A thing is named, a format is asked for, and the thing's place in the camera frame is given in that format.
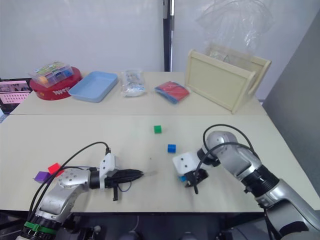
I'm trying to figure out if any red block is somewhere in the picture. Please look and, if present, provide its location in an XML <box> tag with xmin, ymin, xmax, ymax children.
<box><xmin>47</xmin><ymin>162</ymin><xmax>63</xmax><ymax>175</ymax></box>

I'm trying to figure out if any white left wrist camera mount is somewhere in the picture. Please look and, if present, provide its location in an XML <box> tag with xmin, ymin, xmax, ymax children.
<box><xmin>99</xmin><ymin>152</ymin><xmax>119</xmax><ymax>190</ymax></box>

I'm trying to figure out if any purple block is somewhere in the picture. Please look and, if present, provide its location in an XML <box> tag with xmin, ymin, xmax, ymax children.
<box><xmin>33</xmin><ymin>170</ymin><xmax>51</xmax><ymax>183</ymax></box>

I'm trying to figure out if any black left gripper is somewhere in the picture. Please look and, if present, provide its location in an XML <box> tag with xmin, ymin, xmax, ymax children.
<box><xmin>104</xmin><ymin>169</ymin><xmax>145</xmax><ymax>202</ymax></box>

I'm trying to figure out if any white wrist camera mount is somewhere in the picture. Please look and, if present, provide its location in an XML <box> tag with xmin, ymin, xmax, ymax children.
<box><xmin>172</xmin><ymin>151</ymin><xmax>201</xmax><ymax>177</ymax></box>
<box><xmin>99</xmin><ymin>152</ymin><xmax>119</xmax><ymax>190</ymax></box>

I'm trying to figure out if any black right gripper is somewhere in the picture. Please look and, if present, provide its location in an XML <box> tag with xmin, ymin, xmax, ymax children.
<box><xmin>184</xmin><ymin>168</ymin><xmax>210</xmax><ymax>195</ymax></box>

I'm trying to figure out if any light blue plastic tray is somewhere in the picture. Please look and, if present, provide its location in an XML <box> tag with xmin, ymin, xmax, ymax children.
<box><xmin>67</xmin><ymin>70</ymin><xmax>119</xmax><ymax>104</ymax></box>

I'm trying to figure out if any pale wooden box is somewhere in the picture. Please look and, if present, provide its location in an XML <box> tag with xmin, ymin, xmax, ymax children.
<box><xmin>184</xmin><ymin>42</ymin><xmax>272</xmax><ymax>115</ymax></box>

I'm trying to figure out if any red and blue cloth stack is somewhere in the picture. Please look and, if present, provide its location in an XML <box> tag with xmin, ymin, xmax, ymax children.
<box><xmin>153</xmin><ymin>80</ymin><xmax>191</xmax><ymax>106</ymax></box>

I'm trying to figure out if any clear bag of small items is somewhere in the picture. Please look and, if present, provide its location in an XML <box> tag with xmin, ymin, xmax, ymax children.
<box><xmin>120</xmin><ymin>69</ymin><xmax>147</xmax><ymax>99</ymax></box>

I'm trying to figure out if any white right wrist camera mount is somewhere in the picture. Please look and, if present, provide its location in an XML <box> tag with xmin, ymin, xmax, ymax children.
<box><xmin>172</xmin><ymin>151</ymin><xmax>201</xmax><ymax>177</ymax></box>

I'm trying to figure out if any red round tin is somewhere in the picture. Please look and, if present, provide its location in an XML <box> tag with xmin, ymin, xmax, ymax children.
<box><xmin>29</xmin><ymin>65</ymin><xmax>84</xmax><ymax>102</ymax></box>

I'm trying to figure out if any clear plastic box of toys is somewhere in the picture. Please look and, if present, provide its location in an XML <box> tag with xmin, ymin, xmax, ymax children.
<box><xmin>27</xmin><ymin>60</ymin><xmax>74</xmax><ymax>89</ymax></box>

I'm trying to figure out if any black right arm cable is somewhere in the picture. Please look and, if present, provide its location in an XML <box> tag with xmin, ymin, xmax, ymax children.
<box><xmin>193</xmin><ymin>123</ymin><xmax>261</xmax><ymax>181</ymax></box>

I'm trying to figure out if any black vertical post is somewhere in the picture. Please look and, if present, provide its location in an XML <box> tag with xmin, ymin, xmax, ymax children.
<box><xmin>162</xmin><ymin>0</ymin><xmax>175</xmax><ymax>73</ymax></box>

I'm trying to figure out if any clear plastic bag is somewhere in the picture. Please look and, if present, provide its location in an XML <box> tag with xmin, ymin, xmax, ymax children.
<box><xmin>195</xmin><ymin>0</ymin><xmax>274</xmax><ymax>60</ymax></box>

